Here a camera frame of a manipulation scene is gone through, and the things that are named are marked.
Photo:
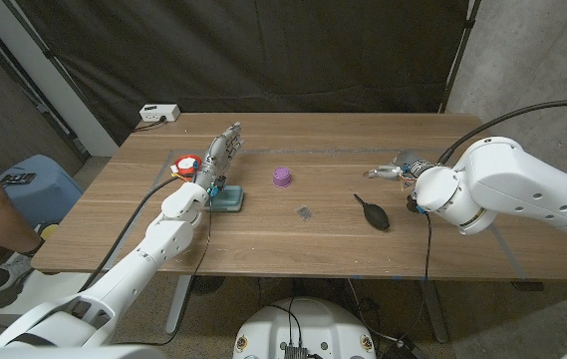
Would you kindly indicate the blue plastic stool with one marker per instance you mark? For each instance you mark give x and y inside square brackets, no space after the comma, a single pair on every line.
[39,192]

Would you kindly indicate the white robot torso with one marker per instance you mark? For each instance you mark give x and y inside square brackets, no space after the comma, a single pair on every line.
[305,326]

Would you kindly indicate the grey and black sneaker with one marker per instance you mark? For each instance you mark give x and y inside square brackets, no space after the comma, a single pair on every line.
[6,279]

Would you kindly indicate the white floor platform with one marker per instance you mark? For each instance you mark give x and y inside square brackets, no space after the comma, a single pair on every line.
[49,296]

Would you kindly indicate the yellow round object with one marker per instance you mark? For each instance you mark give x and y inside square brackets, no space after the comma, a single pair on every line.
[50,232]

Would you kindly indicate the white power strip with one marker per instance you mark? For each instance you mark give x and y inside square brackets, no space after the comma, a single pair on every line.
[159,112]

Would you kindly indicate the black backdrop stand pole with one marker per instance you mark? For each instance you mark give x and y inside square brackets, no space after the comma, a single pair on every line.
[457,60]

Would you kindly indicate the red tape roll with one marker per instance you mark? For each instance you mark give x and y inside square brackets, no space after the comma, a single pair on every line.
[184,163]

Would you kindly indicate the grey table leg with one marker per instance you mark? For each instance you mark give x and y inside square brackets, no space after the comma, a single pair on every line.
[433,311]
[177,304]

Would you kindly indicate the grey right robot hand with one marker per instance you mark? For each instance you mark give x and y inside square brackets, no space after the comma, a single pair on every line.
[410,164]

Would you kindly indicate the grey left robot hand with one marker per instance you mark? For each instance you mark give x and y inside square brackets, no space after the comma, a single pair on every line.
[217,157]

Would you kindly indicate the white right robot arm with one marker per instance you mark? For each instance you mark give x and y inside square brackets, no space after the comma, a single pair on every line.
[502,184]

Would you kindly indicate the small dark metal clip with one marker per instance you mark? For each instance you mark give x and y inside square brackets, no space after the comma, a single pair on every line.
[304,213]

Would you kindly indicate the black backdrop cloth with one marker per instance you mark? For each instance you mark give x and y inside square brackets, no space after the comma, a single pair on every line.
[263,50]

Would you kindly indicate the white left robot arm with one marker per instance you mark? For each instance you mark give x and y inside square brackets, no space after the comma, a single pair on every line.
[133,266]

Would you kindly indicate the purple cup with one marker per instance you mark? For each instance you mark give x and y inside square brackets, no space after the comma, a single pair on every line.
[282,178]

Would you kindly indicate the black smartphone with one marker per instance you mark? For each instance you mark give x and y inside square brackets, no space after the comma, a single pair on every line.
[18,178]

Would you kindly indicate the black rubber air blower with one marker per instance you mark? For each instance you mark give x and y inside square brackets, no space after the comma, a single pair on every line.
[376,218]

